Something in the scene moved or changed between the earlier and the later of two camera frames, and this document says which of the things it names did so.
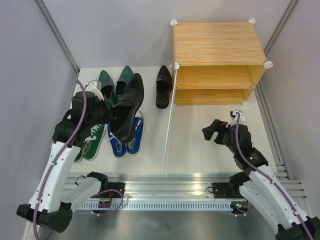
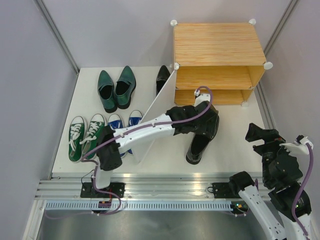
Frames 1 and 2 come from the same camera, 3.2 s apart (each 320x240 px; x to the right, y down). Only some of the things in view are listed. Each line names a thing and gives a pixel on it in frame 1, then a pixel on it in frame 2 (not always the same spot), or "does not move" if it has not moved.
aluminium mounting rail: (184, 187) does not move
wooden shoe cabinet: (215, 62) does not move
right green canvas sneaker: (91, 145) does not move
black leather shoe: (125, 109) -> (198, 146)
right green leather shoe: (123, 81) does not move
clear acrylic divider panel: (171, 118) -> (164, 101)
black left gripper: (110, 117) -> (208, 128)
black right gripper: (218, 126) -> (271, 137)
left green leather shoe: (107, 88) does not move
